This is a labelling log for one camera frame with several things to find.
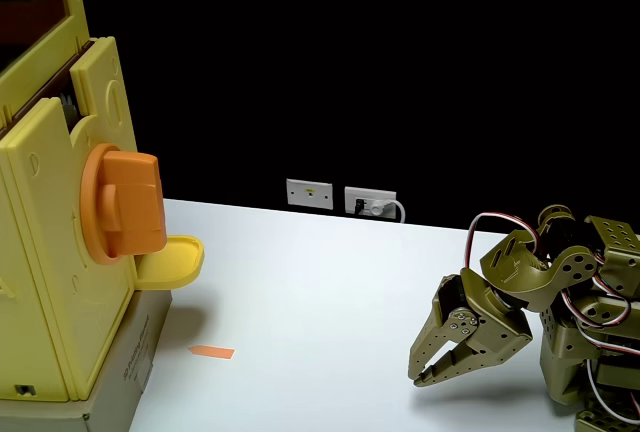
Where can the orange round turn knob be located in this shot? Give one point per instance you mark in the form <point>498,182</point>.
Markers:
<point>132,207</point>

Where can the yellow toy vending machine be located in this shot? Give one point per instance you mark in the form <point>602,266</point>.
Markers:
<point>45,252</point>

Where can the grey cardboard box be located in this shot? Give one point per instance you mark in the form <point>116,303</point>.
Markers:
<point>120,382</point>

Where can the white wall outlet with plug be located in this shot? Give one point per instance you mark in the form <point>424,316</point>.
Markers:
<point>357,197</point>

